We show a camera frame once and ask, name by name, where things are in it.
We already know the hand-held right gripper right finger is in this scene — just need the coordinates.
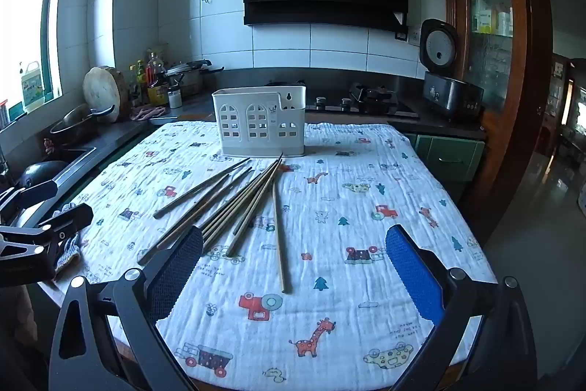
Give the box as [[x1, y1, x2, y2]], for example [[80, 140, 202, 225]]
[[385, 224, 539, 391]]

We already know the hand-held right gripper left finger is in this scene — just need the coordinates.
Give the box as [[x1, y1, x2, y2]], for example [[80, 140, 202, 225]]
[[49, 225, 205, 391]]

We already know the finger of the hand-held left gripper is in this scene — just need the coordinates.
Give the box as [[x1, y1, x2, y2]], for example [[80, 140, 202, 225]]
[[0, 203, 94, 282], [0, 179, 59, 220]]

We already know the pile of wooden chopsticks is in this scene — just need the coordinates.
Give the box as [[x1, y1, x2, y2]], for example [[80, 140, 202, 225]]
[[137, 153, 285, 267]]

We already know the light bamboo chopstick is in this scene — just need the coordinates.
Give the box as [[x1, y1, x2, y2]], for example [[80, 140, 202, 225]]
[[272, 183, 292, 295]]

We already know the white plastic utensil holder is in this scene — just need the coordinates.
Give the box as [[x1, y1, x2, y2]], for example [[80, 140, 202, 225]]
[[211, 82, 307, 158]]

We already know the dark wok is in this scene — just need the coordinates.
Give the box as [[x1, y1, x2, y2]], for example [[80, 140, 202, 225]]
[[20, 161, 70, 191]]

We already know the knitted work glove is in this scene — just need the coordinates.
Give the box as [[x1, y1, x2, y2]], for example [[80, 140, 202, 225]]
[[53, 232, 83, 272]]

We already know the printed white table cloth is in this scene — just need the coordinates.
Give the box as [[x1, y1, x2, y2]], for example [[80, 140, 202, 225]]
[[55, 121, 499, 391]]

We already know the plastic detergent jug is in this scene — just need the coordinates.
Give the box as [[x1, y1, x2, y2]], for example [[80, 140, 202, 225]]
[[20, 60, 45, 113]]

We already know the round wooden cutting board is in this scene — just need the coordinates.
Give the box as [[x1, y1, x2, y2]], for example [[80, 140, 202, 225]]
[[82, 66, 131, 122]]

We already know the green base cabinet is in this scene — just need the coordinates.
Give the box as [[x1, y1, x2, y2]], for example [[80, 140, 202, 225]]
[[403, 132, 486, 191]]

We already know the pink cloth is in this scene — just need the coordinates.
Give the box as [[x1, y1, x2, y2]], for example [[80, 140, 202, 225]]
[[129, 106, 167, 121]]

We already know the green-cap bottle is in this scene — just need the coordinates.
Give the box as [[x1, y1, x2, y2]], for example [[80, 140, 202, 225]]
[[134, 60, 148, 106]]

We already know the yellow-label oil bottle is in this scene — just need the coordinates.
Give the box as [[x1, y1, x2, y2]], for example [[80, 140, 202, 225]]
[[145, 51, 170, 107]]

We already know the steel pot with lid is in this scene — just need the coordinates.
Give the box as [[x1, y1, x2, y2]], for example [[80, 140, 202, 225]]
[[166, 59, 225, 97]]

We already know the window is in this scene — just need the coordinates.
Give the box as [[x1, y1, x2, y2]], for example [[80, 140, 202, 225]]
[[0, 0, 82, 119]]

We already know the dark pan on stove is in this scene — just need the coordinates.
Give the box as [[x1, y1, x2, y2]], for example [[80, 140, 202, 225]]
[[349, 81, 400, 113]]

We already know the black gas stove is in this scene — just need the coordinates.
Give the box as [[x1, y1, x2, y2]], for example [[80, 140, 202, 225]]
[[268, 78, 420, 119]]

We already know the black rice cooker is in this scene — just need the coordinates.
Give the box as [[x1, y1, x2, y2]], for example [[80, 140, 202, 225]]
[[418, 18, 485, 122]]

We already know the wooden glass-door cabinet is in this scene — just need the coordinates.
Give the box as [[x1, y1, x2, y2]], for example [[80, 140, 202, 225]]
[[436, 0, 556, 243]]

